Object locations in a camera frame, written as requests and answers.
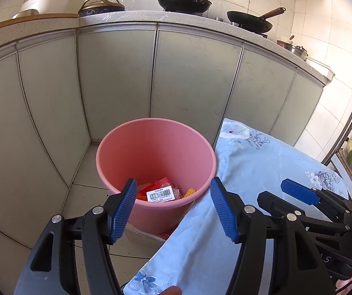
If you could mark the grey kitchen cabinet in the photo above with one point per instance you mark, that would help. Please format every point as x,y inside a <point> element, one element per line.
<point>191,76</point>

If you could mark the large yellow foam net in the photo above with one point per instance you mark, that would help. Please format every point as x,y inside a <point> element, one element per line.
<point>188,193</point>

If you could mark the cardboard sheet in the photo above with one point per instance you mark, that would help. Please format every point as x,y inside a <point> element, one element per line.
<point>351,176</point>

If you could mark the red cardboard box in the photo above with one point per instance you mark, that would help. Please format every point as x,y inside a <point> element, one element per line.
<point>160,194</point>

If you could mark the person's right hand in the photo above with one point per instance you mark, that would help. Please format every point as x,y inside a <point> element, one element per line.
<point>346,286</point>

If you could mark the blue floral tablecloth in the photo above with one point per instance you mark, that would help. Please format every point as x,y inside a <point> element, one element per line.
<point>255,166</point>

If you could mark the person's left hand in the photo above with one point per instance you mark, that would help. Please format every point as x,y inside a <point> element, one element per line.
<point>169,291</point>

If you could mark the steel bowl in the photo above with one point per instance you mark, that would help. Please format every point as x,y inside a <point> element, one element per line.
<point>28,13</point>

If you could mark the steel pot with lid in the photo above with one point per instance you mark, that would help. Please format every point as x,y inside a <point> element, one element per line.
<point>295,50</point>

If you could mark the dark blue electric cooker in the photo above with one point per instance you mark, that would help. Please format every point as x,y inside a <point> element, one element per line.
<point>102,9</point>

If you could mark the pink plastic bucket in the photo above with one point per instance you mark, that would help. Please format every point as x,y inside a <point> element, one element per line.
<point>151,147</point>

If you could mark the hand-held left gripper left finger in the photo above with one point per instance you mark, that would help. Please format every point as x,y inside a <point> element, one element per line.
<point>122,212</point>

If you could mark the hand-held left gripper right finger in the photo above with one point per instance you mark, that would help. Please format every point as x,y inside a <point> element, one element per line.
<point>225,212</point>

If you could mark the white rectangular tray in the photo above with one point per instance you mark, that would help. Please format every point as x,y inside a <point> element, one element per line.
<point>320,67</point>

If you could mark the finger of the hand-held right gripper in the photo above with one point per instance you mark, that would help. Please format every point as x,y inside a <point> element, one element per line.
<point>277,204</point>
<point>298,192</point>

